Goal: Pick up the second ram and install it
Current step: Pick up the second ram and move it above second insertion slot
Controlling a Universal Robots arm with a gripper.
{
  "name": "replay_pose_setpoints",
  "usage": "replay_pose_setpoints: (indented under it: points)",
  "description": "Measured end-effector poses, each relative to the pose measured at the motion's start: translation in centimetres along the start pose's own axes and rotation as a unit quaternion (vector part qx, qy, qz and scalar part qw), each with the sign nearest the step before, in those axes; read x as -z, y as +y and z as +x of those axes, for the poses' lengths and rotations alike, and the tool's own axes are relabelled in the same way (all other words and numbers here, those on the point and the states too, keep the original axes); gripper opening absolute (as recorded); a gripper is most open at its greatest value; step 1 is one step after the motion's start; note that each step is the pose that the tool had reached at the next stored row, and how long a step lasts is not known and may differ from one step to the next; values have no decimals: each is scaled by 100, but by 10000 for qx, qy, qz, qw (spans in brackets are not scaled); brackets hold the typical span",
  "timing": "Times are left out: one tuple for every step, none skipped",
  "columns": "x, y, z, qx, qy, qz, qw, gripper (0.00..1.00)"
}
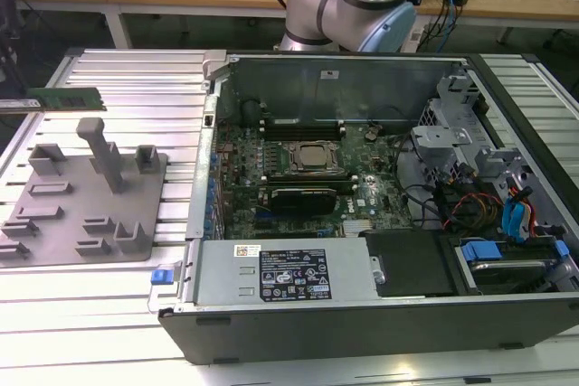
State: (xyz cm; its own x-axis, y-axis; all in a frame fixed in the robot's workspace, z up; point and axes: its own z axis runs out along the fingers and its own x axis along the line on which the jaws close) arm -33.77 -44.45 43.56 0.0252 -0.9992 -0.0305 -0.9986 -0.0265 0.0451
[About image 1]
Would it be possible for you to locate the grey parts rack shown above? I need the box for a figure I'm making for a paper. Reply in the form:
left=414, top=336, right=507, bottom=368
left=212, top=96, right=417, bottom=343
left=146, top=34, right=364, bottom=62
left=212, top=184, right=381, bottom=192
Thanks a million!
left=0, top=117, right=169, bottom=268

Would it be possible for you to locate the blue case latch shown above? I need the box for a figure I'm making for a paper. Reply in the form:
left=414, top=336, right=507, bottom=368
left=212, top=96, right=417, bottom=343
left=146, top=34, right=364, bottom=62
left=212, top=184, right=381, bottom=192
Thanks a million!
left=151, top=269, right=176, bottom=288

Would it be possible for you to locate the green motherboard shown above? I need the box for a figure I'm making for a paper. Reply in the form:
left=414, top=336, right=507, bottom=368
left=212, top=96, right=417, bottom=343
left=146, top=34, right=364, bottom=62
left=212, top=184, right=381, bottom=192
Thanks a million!
left=212, top=121, right=415, bottom=242

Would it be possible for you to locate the grey power supply unit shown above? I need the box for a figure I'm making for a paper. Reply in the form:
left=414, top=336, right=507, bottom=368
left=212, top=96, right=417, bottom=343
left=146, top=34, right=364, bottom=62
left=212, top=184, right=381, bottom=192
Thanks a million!
left=192, top=237, right=379, bottom=308

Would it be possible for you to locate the silver CPU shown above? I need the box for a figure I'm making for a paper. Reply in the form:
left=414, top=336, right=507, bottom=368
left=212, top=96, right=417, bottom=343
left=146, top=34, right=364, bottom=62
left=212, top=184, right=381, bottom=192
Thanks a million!
left=298, top=145, right=334, bottom=166

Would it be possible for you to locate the black graphics card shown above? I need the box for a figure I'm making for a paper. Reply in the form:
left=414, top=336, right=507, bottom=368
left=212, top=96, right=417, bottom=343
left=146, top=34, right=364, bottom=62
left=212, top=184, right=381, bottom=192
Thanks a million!
left=269, top=185, right=339, bottom=216

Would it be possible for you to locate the black power supply label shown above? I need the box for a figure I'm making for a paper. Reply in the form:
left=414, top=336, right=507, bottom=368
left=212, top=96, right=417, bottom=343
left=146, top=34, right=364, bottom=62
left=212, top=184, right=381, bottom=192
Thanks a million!
left=258, top=248, right=333, bottom=302

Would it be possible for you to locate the silver chipset heatsink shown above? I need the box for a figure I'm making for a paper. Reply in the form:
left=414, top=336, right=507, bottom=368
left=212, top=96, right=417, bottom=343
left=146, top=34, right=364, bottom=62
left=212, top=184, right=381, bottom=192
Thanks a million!
left=341, top=218, right=375, bottom=239

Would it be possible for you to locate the grey metal drive cage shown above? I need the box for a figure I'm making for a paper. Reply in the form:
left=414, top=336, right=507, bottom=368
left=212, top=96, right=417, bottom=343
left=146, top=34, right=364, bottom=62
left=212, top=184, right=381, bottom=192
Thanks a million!
left=409, top=71, right=492, bottom=188

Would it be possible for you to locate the black open PC case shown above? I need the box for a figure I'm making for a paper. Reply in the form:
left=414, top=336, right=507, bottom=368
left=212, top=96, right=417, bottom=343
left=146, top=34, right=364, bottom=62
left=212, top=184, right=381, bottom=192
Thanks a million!
left=148, top=49, right=579, bottom=367

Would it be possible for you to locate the black plastic shroud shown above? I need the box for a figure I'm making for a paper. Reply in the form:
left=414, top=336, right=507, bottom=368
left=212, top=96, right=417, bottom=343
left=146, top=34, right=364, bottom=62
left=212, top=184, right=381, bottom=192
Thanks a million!
left=358, top=229, right=457, bottom=299

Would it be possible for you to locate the hard disk in blue carrier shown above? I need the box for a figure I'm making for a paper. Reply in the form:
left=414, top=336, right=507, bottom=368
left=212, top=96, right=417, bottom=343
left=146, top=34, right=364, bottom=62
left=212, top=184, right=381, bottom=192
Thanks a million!
left=456, top=240, right=572, bottom=296

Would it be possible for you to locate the metal socket cover frame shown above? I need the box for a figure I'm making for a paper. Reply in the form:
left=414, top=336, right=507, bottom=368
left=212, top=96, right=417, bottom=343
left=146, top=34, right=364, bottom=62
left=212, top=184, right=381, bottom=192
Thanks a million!
left=287, top=139, right=341, bottom=175

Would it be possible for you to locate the red yellow black wire bundle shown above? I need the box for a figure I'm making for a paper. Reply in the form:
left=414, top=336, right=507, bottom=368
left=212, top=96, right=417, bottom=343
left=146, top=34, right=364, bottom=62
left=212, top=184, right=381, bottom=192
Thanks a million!
left=441, top=191, right=504, bottom=230

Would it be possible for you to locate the blue flat wire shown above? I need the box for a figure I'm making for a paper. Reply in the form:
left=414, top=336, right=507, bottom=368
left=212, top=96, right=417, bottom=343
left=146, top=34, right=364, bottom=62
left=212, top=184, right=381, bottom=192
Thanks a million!
left=500, top=184, right=531, bottom=243

